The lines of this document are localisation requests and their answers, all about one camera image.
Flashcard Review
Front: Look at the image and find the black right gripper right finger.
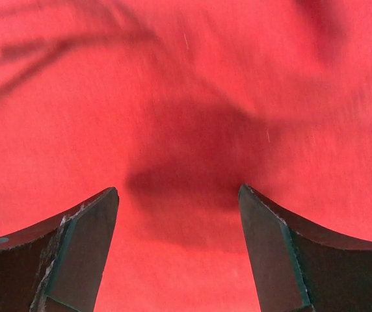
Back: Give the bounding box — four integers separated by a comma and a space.
239, 185, 372, 312

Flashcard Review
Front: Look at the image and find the dark red t shirt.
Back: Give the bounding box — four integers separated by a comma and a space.
0, 1, 372, 311

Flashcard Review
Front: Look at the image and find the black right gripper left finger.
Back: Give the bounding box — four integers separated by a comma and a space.
0, 187, 119, 311

